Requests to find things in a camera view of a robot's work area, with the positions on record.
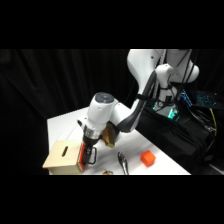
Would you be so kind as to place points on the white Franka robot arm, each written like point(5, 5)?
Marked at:
point(103, 111)

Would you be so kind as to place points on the light wooden slotted box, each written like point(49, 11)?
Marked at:
point(63, 156)

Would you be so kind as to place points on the black curtain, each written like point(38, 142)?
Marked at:
point(36, 86)

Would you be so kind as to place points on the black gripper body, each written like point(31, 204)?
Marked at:
point(90, 141)

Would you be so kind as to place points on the blue lit keyboard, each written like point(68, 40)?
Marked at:
point(206, 99)

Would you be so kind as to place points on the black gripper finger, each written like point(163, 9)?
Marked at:
point(86, 154)
point(90, 155)

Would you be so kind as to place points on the black draped robot stand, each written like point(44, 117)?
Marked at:
point(170, 136)

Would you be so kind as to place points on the small brown object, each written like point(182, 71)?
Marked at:
point(107, 172)

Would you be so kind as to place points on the orange cube block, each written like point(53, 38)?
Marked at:
point(148, 158)

